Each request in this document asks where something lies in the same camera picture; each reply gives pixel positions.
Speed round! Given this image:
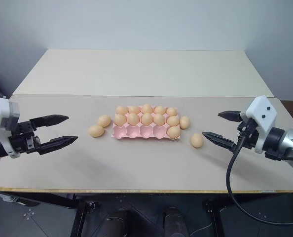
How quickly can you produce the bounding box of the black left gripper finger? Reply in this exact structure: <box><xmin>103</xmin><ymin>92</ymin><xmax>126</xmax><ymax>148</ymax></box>
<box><xmin>30</xmin><ymin>114</ymin><xmax>70</xmax><ymax>130</ymax></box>
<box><xmin>38</xmin><ymin>135</ymin><xmax>79</xmax><ymax>156</ymax></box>

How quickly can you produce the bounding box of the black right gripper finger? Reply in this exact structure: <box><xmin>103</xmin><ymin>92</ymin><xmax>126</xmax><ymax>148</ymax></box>
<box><xmin>202</xmin><ymin>131</ymin><xmax>239</xmax><ymax>151</ymax></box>
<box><xmin>218</xmin><ymin>110</ymin><xmax>247</xmax><ymax>122</ymax></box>

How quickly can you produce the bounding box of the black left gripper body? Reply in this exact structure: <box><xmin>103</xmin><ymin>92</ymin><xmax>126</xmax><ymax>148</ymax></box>
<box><xmin>9</xmin><ymin>120</ymin><xmax>42</xmax><ymax>155</ymax></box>

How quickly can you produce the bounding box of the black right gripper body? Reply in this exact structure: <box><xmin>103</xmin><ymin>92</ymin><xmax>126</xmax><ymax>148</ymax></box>
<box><xmin>236</xmin><ymin>117</ymin><xmax>260</xmax><ymax>150</ymax></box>

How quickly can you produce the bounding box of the pink egg tray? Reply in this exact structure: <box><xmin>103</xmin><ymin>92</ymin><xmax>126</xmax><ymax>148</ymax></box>
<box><xmin>110</xmin><ymin>105</ymin><xmax>182</xmax><ymax>141</ymax></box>

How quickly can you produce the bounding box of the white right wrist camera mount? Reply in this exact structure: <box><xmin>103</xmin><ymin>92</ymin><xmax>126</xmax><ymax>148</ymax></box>
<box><xmin>245</xmin><ymin>95</ymin><xmax>278</xmax><ymax>155</ymax></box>

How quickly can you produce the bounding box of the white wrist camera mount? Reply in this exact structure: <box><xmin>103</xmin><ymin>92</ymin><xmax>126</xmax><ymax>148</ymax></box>
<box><xmin>0</xmin><ymin>97</ymin><xmax>21</xmax><ymax>159</ymax></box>
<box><xmin>245</xmin><ymin>95</ymin><xmax>278</xmax><ymax>155</ymax></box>

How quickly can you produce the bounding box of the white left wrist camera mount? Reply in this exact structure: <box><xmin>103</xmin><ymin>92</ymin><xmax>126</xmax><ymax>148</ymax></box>
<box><xmin>0</xmin><ymin>97</ymin><xmax>21</xmax><ymax>159</ymax></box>

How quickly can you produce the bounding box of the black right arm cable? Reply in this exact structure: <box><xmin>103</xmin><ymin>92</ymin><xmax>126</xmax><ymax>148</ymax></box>
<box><xmin>226</xmin><ymin>118</ymin><xmax>293</xmax><ymax>226</ymax></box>

